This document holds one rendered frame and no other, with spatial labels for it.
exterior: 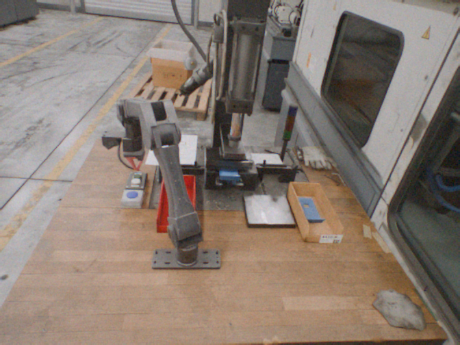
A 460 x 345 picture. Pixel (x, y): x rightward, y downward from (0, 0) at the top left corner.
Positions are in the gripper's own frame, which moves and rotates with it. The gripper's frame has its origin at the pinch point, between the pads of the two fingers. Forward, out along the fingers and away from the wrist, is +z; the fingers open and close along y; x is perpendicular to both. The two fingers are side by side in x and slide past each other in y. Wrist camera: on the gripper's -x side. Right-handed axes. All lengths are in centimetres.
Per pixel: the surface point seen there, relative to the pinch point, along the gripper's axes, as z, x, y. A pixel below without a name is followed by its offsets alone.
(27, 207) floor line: 98, -98, -87
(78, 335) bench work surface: 6, -4, 60
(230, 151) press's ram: -11.0, 34.4, 2.7
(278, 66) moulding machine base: 37, 126, -296
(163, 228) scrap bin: 4.6, 12.4, 27.0
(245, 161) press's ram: -6.9, 40.6, 2.3
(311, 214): 6, 65, 17
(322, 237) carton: 4, 64, 30
